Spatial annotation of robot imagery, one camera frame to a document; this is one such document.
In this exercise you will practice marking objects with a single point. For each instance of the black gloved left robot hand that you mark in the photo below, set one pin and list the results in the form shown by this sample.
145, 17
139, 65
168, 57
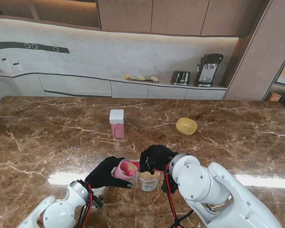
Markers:
104, 174

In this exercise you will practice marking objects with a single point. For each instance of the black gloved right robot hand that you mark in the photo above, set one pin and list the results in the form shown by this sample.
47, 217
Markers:
156, 156

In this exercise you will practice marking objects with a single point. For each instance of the pink plastic measuring cup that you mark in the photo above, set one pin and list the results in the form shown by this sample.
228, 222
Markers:
123, 171

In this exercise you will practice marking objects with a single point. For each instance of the red plastic scoop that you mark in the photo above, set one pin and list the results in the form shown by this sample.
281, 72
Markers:
133, 166

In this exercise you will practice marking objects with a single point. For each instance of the clear grain jar with label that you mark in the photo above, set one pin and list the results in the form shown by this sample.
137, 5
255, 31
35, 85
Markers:
147, 181

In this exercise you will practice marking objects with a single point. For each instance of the yellow plastic bowl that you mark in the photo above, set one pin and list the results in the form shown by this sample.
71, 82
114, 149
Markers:
186, 126

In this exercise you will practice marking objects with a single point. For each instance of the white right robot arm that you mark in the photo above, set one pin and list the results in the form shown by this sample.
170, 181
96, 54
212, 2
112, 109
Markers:
209, 187

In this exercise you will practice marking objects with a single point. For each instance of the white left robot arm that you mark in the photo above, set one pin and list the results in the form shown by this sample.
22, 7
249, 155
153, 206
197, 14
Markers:
61, 209

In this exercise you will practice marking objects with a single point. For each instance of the clear airtight container white lid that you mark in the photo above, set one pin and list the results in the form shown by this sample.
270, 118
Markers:
117, 123

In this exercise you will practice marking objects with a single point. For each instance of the dark serving board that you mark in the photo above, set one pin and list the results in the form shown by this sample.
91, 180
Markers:
145, 80

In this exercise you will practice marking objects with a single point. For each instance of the yellow fruit piece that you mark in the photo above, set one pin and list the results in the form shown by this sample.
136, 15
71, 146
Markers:
154, 78
127, 76
140, 77

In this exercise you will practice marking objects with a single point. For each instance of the black silver toaster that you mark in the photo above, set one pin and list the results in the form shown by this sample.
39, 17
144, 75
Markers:
180, 78

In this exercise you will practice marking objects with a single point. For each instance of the white counter with drawers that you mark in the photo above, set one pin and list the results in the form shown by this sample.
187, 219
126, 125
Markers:
85, 86

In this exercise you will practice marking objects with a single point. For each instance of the black espresso machine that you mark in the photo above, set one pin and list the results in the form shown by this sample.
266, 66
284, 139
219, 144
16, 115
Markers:
209, 69

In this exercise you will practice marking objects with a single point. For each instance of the brown tall cabinet panel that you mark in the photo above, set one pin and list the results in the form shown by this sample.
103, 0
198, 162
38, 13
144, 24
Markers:
249, 66

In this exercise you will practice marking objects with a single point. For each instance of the orange printed box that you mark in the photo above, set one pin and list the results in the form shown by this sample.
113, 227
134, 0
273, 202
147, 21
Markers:
275, 97

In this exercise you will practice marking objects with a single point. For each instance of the short white bottle black cap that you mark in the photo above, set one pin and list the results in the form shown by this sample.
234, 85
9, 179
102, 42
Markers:
17, 67

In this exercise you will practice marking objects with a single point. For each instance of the tall white bottle black cap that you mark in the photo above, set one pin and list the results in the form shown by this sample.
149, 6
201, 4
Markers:
6, 66

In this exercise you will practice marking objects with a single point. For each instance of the brown wooden wall cabinets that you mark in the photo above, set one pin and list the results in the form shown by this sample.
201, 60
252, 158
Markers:
175, 16

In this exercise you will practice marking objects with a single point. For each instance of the black wall panel with rings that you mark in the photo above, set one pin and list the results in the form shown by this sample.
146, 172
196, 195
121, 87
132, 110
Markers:
14, 45

